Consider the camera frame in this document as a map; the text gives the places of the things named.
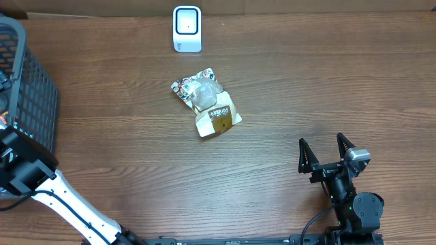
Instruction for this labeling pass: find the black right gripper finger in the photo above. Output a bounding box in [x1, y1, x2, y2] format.
[298, 138, 320, 174]
[337, 133, 356, 159]

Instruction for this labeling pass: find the beige brown snack pouch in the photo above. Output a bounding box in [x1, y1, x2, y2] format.
[171, 68, 242, 137]

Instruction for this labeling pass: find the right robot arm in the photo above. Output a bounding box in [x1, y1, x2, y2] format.
[291, 133, 384, 245]

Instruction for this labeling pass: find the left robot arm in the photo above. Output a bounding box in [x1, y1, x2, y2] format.
[1, 126, 145, 245]

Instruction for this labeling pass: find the grey plastic mesh basket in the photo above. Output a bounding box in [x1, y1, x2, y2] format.
[1, 16, 60, 199]

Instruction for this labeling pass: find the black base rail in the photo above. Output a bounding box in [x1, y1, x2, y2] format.
[144, 234, 385, 245]

